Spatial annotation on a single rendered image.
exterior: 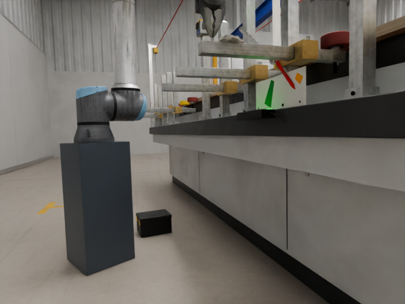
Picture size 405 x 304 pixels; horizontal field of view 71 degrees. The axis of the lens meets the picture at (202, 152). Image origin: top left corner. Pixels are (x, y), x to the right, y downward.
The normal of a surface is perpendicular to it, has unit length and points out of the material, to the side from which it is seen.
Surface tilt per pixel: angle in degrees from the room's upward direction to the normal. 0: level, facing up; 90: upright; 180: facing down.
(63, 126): 90
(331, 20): 90
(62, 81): 90
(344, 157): 90
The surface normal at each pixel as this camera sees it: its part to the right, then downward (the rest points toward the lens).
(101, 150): 0.70, 0.04
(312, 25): 0.25, 0.07
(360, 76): -0.95, 0.05
